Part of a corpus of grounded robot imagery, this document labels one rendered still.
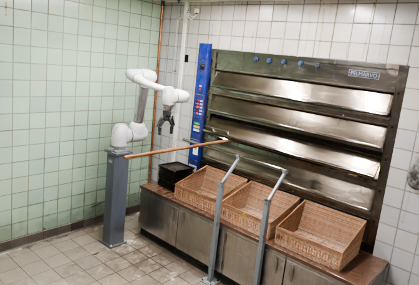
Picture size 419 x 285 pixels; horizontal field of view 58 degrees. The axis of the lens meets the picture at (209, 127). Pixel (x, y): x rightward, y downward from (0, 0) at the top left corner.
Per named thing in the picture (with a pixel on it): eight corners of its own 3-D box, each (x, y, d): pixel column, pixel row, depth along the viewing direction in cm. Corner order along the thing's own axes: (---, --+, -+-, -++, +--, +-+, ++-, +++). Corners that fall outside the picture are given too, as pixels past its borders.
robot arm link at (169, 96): (167, 105, 325) (178, 104, 334) (168, 86, 322) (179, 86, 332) (159, 103, 332) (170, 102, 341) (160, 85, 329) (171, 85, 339)
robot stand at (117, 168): (98, 241, 400) (103, 149, 382) (115, 236, 415) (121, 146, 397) (110, 249, 387) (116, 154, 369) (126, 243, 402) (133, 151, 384)
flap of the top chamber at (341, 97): (212, 86, 406) (218, 69, 408) (388, 117, 293) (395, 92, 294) (210, 85, 403) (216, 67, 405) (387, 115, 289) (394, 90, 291)
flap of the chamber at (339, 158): (204, 132, 410) (213, 118, 417) (374, 179, 297) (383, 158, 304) (202, 131, 409) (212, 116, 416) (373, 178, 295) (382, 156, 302)
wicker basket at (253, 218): (247, 206, 386) (251, 179, 381) (297, 226, 350) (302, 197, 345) (216, 217, 350) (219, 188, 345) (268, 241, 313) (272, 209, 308)
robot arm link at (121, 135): (107, 143, 381) (108, 122, 377) (123, 142, 395) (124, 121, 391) (116, 147, 371) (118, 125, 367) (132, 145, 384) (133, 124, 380)
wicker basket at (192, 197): (204, 188, 423) (206, 164, 418) (245, 204, 388) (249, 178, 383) (173, 198, 386) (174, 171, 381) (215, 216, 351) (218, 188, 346)
